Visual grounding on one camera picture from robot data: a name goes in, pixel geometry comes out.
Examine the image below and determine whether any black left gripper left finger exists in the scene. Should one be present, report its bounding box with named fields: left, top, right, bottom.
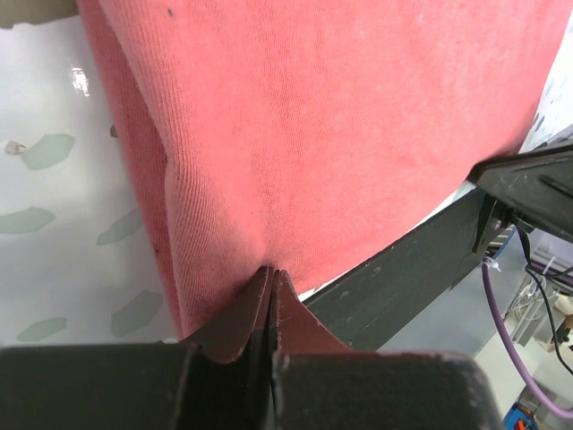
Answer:
left=1, top=267, right=274, bottom=429

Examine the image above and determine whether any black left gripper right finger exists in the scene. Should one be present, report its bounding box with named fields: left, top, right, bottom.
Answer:
left=270, top=271, right=502, bottom=429

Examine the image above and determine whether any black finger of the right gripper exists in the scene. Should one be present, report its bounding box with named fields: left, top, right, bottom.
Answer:
left=468, top=145, right=572, bottom=242

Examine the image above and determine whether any red t-shirt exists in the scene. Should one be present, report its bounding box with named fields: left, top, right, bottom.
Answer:
left=78, top=1, right=572, bottom=337

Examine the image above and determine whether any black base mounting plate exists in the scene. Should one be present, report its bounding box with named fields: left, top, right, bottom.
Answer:
left=304, top=190, right=494, bottom=350

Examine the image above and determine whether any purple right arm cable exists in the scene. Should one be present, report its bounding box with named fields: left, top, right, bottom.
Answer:
left=481, top=262, right=573, bottom=429

